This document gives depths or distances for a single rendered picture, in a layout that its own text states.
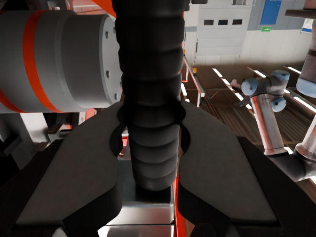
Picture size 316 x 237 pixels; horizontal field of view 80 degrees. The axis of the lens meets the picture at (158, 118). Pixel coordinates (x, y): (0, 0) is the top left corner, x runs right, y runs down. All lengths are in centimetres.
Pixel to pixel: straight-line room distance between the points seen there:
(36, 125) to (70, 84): 16
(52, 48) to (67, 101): 6
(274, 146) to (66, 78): 86
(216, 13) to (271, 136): 1306
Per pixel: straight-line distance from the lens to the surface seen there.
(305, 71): 77
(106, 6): 74
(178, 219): 307
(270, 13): 1511
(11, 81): 28
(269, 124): 96
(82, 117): 56
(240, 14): 1431
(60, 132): 42
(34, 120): 39
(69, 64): 25
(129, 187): 16
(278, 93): 108
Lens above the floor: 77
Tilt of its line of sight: 31 degrees up
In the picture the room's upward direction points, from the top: 179 degrees clockwise
